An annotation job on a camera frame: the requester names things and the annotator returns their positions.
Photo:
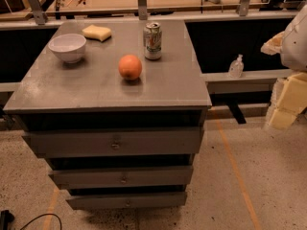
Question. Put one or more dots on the grey bottom drawer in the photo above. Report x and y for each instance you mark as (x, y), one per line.
(87, 202)

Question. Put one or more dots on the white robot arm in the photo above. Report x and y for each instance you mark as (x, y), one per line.
(294, 44)

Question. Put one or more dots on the white bowl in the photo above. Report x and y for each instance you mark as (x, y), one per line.
(70, 48)

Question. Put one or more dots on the orange fruit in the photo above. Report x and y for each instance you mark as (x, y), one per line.
(130, 67)

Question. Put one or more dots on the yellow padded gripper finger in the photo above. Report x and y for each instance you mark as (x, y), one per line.
(273, 45)
(288, 100)

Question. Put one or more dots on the grey drawer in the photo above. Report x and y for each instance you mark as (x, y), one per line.
(112, 142)
(87, 202)
(122, 177)

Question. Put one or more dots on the grey top drawer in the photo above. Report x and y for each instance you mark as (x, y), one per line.
(112, 142)

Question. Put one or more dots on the grey drawer cabinet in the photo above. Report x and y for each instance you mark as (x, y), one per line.
(91, 95)

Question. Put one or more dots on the black floor device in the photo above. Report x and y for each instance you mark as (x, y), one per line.
(6, 217)

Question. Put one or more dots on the clear sanitizer bottle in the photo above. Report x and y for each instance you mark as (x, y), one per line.
(236, 67)

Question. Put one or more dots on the soda can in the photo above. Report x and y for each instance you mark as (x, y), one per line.
(152, 40)

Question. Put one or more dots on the grey middle drawer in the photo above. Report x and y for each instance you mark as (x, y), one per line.
(122, 177)

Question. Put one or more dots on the yellow sponge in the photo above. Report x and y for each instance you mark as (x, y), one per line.
(96, 32)

